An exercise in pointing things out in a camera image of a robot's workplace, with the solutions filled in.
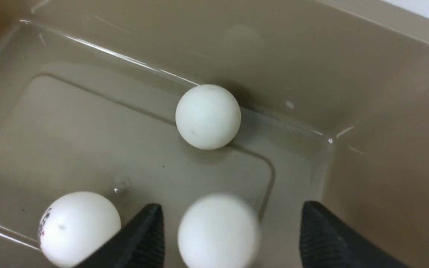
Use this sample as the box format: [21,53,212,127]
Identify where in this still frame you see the white ping-pong ball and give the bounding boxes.
[175,84,242,150]
[177,194,261,268]

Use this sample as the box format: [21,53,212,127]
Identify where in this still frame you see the white ping-pong ball front logo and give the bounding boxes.
[38,191,121,268]

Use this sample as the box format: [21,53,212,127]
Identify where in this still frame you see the olive plastic storage bin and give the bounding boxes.
[0,0,429,268]

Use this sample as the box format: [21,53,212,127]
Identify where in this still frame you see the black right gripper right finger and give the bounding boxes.
[299,201,407,268]

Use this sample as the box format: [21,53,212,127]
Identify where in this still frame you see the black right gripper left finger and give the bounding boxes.
[76,203,165,268]

